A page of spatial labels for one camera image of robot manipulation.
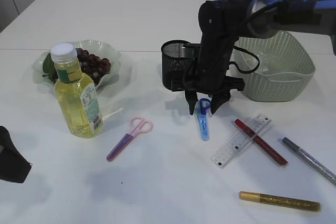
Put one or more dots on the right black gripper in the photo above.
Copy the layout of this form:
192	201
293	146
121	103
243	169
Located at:
207	75

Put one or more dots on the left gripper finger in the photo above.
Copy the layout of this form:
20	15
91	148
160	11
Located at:
14	167

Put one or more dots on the clear plastic sheet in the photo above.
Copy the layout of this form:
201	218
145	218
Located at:
266	65

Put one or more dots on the yellow oil bottle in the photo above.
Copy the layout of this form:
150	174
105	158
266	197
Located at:
75	92

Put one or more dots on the purple grape bunch with leaf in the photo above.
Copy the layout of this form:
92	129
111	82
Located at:
94	66

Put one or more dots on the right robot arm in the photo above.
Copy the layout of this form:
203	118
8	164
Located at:
223	22

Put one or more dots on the black mesh pen holder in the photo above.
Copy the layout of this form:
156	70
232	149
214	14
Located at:
175	60

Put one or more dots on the red glitter pen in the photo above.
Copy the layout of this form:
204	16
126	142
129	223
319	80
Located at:
261	143

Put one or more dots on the clear plastic ruler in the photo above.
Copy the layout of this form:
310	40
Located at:
244	134

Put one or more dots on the green woven plastic basket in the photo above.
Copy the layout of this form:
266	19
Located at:
294	68

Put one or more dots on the translucent green wavy plate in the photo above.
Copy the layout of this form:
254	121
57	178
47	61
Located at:
101	49

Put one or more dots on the gold glitter pen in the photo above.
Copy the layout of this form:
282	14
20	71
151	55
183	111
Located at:
280	201

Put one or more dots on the silver glitter pen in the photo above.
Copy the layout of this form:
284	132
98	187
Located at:
310	160

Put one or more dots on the blue scissors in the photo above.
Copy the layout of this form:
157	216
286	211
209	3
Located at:
201	111

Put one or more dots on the pink purple scissors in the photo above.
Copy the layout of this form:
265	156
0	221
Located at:
138	125

